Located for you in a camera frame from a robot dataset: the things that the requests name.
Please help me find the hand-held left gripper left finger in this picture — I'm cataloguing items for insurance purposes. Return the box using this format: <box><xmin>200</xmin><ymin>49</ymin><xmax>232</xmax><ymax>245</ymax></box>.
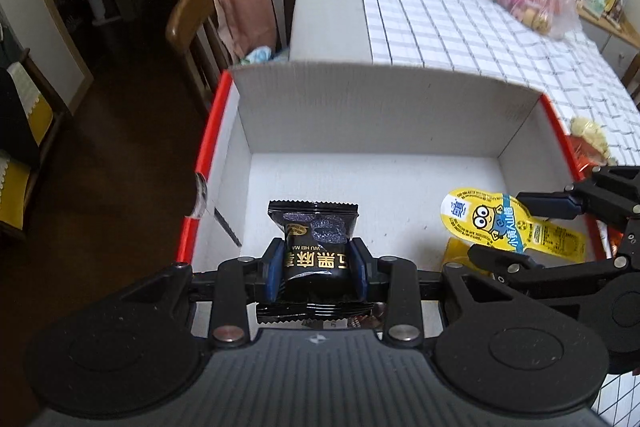
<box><xmin>120</xmin><ymin>238</ymin><xmax>287</xmax><ymax>349</ymax></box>

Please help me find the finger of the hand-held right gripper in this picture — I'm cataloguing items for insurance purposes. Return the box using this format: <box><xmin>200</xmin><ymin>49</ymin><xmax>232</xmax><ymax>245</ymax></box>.
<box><xmin>467</xmin><ymin>244</ymin><xmax>640</xmax><ymax>301</ymax></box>
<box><xmin>515</xmin><ymin>164</ymin><xmax>640</xmax><ymax>229</ymax></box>

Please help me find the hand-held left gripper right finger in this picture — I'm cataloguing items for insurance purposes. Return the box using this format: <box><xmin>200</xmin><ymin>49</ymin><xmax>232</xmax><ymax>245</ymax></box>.
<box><xmin>349</xmin><ymin>237</ymin><xmax>531</xmax><ymax>347</ymax></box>

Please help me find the black snack packet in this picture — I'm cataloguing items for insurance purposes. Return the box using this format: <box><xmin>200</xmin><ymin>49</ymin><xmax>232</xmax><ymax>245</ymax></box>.
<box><xmin>256</xmin><ymin>199</ymin><xmax>383</xmax><ymax>324</ymax></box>

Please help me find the dark red snack packet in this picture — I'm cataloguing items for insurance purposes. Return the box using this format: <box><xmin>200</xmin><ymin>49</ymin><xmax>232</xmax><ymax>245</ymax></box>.
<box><xmin>567</xmin><ymin>134</ymin><xmax>608</xmax><ymax>180</ymax></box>

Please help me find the yellow cartoon snack packet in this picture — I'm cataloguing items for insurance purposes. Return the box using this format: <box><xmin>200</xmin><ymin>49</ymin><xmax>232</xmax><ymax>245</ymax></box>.
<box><xmin>440</xmin><ymin>187</ymin><xmax>588</xmax><ymax>264</ymax></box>

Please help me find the orange yellow snack packet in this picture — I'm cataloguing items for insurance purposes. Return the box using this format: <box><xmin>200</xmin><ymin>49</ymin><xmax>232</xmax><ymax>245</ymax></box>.
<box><xmin>440</xmin><ymin>236</ymin><xmax>496</xmax><ymax>280</ymax></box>

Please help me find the pale yellow snack packet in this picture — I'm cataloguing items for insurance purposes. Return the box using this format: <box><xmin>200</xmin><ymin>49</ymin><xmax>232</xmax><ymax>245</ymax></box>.
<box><xmin>570</xmin><ymin>117</ymin><xmax>612</xmax><ymax>165</ymax></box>

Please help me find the red cardboard box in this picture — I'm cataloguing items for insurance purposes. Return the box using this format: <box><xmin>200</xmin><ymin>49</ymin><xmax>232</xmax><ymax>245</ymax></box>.
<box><xmin>182</xmin><ymin>61</ymin><xmax>621</xmax><ymax>338</ymax></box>

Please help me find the wooden chair black seat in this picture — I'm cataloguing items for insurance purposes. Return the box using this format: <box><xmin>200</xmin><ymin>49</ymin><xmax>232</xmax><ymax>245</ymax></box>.
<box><xmin>620</xmin><ymin>54</ymin><xmax>640</xmax><ymax>104</ymax></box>

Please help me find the white drawer cabinet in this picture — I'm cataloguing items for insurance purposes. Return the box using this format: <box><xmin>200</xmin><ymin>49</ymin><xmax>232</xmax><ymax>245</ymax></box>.
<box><xmin>585</xmin><ymin>22</ymin><xmax>640</xmax><ymax>78</ymax></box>

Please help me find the checkered tablecloth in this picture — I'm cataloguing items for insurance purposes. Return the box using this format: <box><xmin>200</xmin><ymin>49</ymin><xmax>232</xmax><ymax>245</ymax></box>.
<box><xmin>356</xmin><ymin>0</ymin><xmax>640</xmax><ymax>427</ymax></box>

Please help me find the light blue cloth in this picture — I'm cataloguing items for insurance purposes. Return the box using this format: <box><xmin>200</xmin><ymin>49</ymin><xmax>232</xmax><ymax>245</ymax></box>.
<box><xmin>240</xmin><ymin>47</ymin><xmax>288</xmax><ymax>66</ymax></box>

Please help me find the pink towel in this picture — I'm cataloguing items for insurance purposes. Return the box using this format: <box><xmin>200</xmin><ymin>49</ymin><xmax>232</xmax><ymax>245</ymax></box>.
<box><xmin>205</xmin><ymin>0</ymin><xmax>278</xmax><ymax>60</ymax></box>

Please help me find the armchair with yellow cushion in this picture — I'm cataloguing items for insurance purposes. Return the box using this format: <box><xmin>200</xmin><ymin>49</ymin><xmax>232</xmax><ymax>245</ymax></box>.
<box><xmin>0</xmin><ymin>52</ymin><xmax>71</xmax><ymax>238</ymax></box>

